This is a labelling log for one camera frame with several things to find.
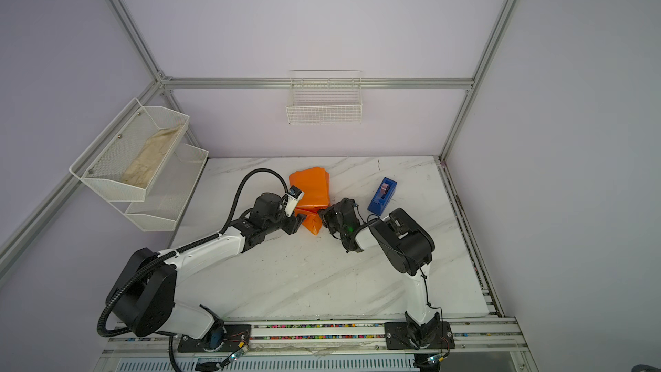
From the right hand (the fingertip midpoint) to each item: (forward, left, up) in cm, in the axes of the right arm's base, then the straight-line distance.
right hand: (310, 213), depth 96 cm
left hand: (-4, +4, +6) cm, 8 cm away
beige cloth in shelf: (-1, +48, +26) cm, 55 cm away
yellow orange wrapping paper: (+16, -1, -1) cm, 16 cm away
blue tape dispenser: (+7, -29, -1) cm, 30 cm away
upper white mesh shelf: (+5, +54, +27) cm, 61 cm away
